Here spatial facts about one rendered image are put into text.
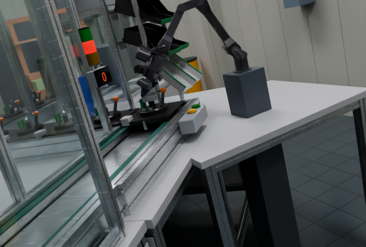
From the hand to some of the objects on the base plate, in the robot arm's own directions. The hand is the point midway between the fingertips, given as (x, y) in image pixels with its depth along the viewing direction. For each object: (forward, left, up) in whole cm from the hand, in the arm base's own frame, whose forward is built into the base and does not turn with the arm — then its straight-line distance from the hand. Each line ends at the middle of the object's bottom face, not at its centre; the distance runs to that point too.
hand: (146, 89), depth 176 cm
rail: (-31, +8, -22) cm, 39 cm away
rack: (+34, -17, -22) cm, 44 cm away
